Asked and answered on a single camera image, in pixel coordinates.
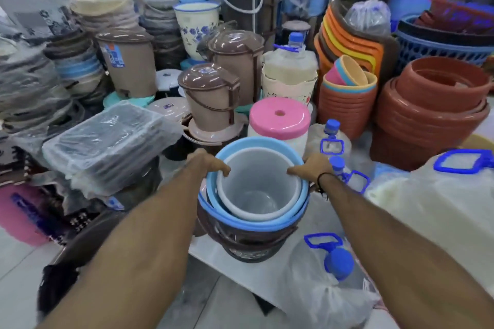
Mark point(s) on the person's left hand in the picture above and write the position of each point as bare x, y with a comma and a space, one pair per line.
204, 163

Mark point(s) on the person's right hand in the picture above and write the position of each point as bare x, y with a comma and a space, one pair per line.
316, 166

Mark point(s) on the person's left fingers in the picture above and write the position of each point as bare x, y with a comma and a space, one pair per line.
222, 169

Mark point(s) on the person's right fingers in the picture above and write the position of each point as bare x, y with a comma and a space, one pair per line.
296, 171

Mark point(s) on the light blue plastic bucket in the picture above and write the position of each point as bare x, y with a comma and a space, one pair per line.
216, 197

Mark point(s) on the grey plastic bucket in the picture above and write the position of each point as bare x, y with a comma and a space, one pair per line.
258, 190

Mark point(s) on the person's right forearm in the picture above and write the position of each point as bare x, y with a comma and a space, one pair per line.
401, 259

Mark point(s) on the person's left forearm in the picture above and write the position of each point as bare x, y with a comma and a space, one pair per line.
139, 255

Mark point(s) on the black wristband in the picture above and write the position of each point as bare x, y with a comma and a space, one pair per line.
323, 176

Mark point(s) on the white stool with pink top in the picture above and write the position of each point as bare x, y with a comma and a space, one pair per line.
278, 120

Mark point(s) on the dark brown plastic bucket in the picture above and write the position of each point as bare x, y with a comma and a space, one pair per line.
247, 244

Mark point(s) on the cream floral basket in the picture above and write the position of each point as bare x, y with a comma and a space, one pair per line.
287, 91

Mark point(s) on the stack of small terracotta pots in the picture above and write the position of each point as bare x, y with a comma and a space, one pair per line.
347, 105

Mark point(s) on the clear jug with blue cap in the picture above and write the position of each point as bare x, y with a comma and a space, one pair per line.
289, 64

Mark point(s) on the wrapped stack of dark trays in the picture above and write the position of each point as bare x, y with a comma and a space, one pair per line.
112, 143

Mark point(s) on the bagged jug with blue cap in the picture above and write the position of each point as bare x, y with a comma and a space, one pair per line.
324, 286

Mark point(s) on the brown pedal bin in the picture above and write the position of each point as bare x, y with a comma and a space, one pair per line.
129, 66

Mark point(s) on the white floral bucket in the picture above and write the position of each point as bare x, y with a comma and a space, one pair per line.
196, 30

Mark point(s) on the stack of orange yellow baskets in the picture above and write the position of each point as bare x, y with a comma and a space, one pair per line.
347, 37

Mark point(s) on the stack of wide terracotta planters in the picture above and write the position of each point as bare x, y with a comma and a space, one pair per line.
428, 109

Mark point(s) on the stack of grey basins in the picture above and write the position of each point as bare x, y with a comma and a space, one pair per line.
162, 24

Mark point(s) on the dark bin with white lid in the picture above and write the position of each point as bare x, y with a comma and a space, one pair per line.
239, 1

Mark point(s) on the clear plastic bag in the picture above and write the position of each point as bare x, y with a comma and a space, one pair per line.
366, 16

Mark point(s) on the black plastic tub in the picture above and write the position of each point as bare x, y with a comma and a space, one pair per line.
73, 255

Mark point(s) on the stack of mixed colour basins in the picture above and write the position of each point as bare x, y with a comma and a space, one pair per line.
75, 64

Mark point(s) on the blue plastic laundry basket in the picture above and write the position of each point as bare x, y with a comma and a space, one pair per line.
432, 51

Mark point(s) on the blue plastic box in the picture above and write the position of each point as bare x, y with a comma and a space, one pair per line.
411, 3

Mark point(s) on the wrapped stack of dark basins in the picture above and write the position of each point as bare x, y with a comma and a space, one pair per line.
31, 89

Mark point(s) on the pink plastic mat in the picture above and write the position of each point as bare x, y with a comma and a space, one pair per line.
19, 217

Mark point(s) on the dark red plastic basket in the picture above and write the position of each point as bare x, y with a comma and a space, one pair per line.
459, 14

